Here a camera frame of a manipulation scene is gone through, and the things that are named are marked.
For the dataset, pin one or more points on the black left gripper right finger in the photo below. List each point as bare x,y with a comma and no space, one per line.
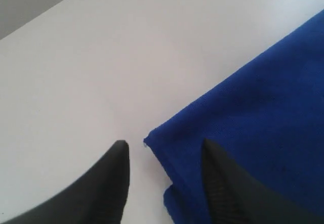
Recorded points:
234,196

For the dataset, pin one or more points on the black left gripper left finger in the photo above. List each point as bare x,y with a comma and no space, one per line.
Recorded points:
98,196

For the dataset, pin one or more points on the blue towel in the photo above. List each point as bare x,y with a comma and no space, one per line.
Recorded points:
268,116

